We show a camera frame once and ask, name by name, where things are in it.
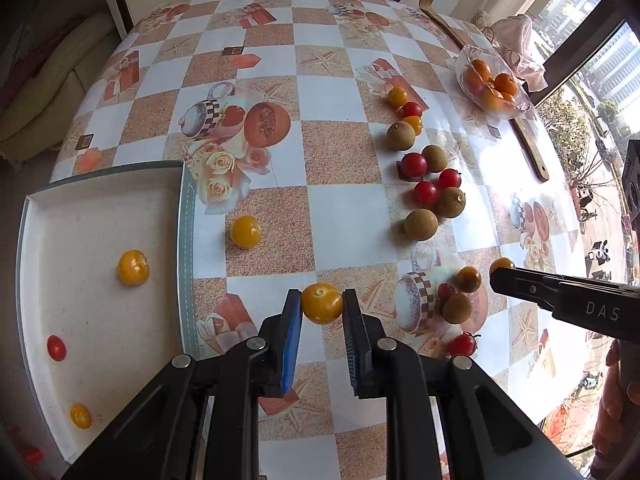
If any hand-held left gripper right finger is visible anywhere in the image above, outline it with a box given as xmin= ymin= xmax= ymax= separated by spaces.
xmin=343 ymin=289 xmax=584 ymax=480

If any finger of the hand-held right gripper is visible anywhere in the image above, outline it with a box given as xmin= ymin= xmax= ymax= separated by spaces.
xmin=489 ymin=267 xmax=640 ymax=345

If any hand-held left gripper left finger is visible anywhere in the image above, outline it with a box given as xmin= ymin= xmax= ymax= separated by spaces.
xmin=62 ymin=288 xmax=303 ymax=480

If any large yellow tomato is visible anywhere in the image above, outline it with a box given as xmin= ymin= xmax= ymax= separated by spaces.
xmin=301 ymin=283 xmax=345 ymax=325

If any white shallow tray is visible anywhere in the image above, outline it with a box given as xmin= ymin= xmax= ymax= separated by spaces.
xmin=15 ymin=160 xmax=200 ymax=465

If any person's right hand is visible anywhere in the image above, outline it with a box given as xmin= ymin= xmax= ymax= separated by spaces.
xmin=591 ymin=337 xmax=640 ymax=479

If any wooden back scratcher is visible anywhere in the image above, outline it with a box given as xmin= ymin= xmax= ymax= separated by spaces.
xmin=418 ymin=0 xmax=550 ymax=183

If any pink cloth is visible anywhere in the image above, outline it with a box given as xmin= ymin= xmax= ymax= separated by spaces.
xmin=472 ymin=10 xmax=548 ymax=93

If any clear plastic bag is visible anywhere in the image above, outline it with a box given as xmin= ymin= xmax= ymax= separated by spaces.
xmin=454 ymin=44 xmax=534 ymax=121

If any checkered printed tablecloth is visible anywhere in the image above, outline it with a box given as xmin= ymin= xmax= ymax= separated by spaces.
xmin=47 ymin=0 xmax=588 ymax=480

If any beige sofa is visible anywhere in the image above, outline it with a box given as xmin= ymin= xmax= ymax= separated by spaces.
xmin=0 ymin=7 xmax=123 ymax=163

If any dark window frame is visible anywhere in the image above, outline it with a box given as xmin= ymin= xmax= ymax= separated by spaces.
xmin=527 ymin=0 xmax=640 ymax=108

